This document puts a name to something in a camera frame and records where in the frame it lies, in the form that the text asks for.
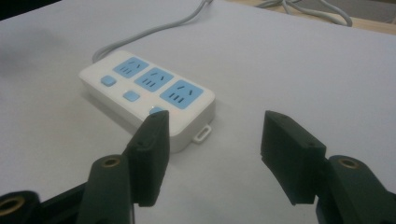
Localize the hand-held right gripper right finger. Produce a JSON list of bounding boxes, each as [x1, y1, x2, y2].
[[261, 109, 396, 224]]

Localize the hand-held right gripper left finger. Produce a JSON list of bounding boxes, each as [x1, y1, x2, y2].
[[76, 109, 171, 224]]

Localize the white power strip cable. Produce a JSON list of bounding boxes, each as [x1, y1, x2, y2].
[[92, 0, 215, 63]]

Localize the white blue power strip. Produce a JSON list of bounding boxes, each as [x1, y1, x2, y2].
[[78, 50, 217, 154]]

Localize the grey cable bundle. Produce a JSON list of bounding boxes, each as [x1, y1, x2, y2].
[[253, 0, 396, 28]]

